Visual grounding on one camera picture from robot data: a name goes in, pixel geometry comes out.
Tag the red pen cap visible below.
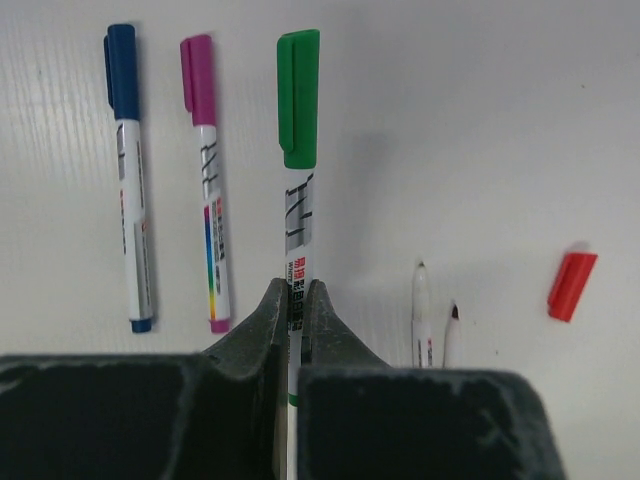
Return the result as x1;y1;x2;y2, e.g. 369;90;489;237
547;240;599;323

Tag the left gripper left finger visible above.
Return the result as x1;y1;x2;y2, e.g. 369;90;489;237
1;279;288;479

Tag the blue pen cap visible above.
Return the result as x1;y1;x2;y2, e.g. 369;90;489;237
103;24;140;121

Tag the purple pen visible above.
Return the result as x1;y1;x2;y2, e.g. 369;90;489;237
195;125;231;334

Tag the green pen cap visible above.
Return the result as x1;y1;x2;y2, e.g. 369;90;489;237
276;29;320;170

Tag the blue pen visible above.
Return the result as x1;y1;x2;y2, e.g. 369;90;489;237
116;119;154;334

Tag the yellow pen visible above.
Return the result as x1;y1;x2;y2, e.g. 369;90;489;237
411;260;433;368

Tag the red pen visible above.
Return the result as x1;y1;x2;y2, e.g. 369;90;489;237
442;302;463;369

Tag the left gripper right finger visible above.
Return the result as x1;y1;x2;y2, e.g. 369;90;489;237
297;281;566;479

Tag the purple pen cap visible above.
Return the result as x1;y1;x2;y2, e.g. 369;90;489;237
180;34;217;126

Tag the green pen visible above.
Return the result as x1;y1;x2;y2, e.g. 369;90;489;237
285;169;314;479

